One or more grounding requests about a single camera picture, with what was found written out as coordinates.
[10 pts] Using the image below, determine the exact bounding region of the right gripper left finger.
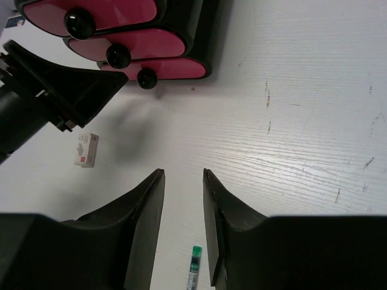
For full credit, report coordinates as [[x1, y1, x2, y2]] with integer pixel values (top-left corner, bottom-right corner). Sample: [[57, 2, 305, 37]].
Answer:
[[1, 169, 165, 289]]

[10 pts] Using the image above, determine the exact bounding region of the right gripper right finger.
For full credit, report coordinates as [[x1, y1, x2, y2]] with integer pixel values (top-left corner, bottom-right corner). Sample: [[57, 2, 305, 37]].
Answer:
[[203, 169, 386, 289]]

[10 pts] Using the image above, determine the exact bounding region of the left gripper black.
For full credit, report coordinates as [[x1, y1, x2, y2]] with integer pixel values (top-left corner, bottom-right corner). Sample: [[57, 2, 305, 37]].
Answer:
[[1, 40, 128, 164]]

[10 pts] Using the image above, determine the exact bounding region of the green pen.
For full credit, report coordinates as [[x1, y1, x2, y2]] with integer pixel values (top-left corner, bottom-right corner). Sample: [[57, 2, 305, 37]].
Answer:
[[186, 245, 202, 290]]

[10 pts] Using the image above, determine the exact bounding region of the pink drawer with black knob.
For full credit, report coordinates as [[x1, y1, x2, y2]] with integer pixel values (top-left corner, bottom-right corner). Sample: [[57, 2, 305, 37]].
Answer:
[[17, 1, 167, 37]]

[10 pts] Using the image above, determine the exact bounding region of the white staples box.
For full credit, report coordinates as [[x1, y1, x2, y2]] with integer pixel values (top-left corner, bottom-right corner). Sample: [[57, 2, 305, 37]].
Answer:
[[74, 134, 99, 168]]

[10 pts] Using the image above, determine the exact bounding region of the black drawer cabinet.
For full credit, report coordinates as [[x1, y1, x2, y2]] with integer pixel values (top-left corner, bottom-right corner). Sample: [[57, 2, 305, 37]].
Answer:
[[13, 0, 233, 81]]

